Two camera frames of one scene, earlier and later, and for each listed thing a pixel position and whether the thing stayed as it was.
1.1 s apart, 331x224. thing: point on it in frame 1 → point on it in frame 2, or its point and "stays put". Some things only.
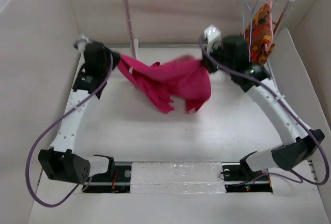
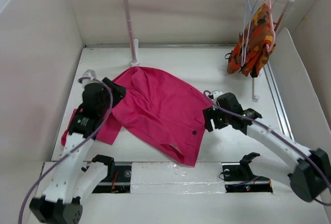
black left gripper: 116,57 → 118,92
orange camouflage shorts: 260,32 stays put
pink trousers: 184,76 → 160,106
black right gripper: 208,64 → 209,114
